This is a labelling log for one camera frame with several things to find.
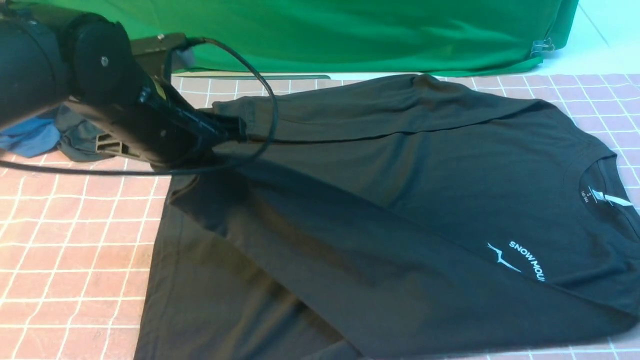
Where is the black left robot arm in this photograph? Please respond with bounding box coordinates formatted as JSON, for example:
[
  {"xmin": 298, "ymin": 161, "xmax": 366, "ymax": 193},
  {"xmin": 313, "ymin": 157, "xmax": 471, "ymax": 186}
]
[{"xmin": 1, "ymin": 9, "xmax": 246, "ymax": 169}]

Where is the blue crumpled garment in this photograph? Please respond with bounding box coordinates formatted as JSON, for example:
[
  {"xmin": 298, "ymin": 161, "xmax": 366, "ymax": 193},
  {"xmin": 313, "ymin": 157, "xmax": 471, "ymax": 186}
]
[{"xmin": 0, "ymin": 118, "xmax": 61, "ymax": 158}]

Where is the green backdrop cloth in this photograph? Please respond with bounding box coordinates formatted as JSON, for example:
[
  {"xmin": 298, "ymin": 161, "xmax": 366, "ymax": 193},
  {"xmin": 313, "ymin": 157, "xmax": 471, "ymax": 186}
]
[{"xmin": 10, "ymin": 0, "xmax": 580, "ymax": 78}]

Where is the black left camera cable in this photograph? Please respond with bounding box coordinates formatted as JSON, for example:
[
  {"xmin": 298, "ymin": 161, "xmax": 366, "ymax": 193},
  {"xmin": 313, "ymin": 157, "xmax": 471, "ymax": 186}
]
[{"xmin": 0, "ymin": 37, "xmax": 279, "ymax": 177}]

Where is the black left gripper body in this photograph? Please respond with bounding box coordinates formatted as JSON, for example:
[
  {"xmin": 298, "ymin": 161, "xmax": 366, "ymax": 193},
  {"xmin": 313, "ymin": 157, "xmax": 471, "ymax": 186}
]
[{"xmin": 70, "ymin": 75, "xmax": 247, "ymax": 168}]

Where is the dark gray crumpled garment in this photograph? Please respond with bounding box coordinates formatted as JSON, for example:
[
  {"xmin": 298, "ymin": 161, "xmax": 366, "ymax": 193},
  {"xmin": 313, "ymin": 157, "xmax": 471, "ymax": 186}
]
[{"xmin": 54, "ymin": 105, "xmax": 114, "ymax": 163}]

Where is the gray long-sleeved shirt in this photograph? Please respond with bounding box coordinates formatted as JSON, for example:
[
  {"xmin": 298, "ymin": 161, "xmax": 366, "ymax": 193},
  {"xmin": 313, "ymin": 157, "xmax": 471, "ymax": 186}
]
[{"xmin": 134, "ymin": 75, "xmax": 639, "ymax": 360}]

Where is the metal binder clip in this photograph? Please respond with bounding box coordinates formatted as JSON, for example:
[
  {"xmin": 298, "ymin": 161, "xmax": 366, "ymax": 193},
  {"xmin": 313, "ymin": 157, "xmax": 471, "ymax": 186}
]
[{"xmin": 530, "ymin": 38, "xmax": 556, "ymax": 58}]

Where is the pink checkered tablecloth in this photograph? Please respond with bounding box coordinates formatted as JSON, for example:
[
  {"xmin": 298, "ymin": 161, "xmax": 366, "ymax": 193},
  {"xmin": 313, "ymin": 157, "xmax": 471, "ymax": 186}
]
[{"xmin": 0, "ymin": 73, "xmax": 640, "ymax": 360}]

